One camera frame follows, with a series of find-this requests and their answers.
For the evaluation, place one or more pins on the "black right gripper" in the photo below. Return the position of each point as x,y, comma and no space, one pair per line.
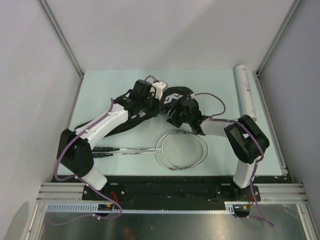
174,120

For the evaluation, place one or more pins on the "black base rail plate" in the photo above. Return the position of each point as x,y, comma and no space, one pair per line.
192,192

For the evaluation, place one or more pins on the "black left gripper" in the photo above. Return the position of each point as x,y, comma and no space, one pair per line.
154,112

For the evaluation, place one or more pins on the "black white badminton racket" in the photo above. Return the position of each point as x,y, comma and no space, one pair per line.
180,150

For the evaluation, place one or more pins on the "aluminium frame rail right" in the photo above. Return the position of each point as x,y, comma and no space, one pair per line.
289,192

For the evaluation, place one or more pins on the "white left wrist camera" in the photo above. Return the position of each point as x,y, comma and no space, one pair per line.
158,88

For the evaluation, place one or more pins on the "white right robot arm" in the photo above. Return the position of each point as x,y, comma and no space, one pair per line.
246,139

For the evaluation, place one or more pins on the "right aluminium frame post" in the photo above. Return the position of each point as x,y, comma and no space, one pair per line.
280,34

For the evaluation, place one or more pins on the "white shuttlecock tube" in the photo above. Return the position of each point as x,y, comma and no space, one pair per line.
244,90

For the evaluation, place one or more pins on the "black Crossway racket bag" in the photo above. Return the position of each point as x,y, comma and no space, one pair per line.
170,97

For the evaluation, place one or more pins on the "left aluminium frame post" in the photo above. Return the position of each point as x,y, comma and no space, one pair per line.
54,24

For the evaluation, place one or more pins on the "aluminium frame post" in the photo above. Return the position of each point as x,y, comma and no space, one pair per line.
280,34
54,24

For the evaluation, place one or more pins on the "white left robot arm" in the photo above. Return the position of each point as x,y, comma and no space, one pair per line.
128,110

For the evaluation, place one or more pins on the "white slotted cable duct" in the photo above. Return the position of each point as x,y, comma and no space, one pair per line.
106,208

